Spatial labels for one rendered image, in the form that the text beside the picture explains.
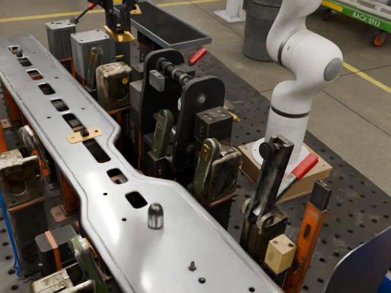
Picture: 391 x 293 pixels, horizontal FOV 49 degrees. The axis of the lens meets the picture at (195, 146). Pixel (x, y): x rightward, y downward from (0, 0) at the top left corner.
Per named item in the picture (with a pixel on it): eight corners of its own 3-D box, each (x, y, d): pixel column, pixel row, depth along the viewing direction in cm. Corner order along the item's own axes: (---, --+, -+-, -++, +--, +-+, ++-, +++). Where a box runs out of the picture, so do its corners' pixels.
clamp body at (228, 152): (180, 261, 112) (188, 147, 91) (215, 244, 118) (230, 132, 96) (200, 287, 107) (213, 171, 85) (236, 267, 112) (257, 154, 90)
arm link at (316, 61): (292, 93, 135) (306, 20, 121) (335, 122, 123) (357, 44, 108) (262, 103, 130) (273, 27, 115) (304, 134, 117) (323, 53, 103)
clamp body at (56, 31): (53, 111, 168) (39, 21, 147) (80, 104, 174) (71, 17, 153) (62, 122, 162) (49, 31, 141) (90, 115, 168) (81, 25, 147)
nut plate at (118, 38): (103, 27, 88) (102, 21, 87) (120, 25, 90) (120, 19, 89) (117, 42, 82) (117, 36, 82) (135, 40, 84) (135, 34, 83)
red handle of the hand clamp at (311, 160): (245, 206, 78) (306, 146, 79) (249, 211, 79) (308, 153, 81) (260, 220, 75) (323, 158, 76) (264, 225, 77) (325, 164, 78)
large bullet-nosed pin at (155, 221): (144, 226, 83) (144, 201, 79) (157, 220, 85) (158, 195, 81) (152, 236, 81) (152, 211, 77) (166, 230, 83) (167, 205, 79)
